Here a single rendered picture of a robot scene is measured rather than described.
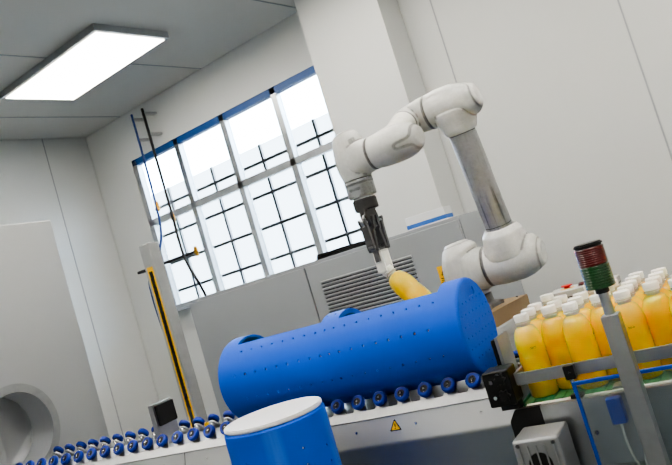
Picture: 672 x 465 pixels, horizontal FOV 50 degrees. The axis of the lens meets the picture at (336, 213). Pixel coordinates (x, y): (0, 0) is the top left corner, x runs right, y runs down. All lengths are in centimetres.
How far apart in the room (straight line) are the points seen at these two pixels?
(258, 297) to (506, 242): 233
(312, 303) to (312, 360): 217
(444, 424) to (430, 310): 32
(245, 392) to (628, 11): 338
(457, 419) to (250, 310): 281
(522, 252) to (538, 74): 244
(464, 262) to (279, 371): 85
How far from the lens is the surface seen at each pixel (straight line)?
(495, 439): 209
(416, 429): 216
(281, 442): 194
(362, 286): 416
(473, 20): 518
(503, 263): 270
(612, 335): 168
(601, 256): 165
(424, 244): 392
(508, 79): 504
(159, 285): 316
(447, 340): 204
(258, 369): 237
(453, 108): 262
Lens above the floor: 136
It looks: 4 degrees up
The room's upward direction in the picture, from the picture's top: 17 degrees counter-clockwise
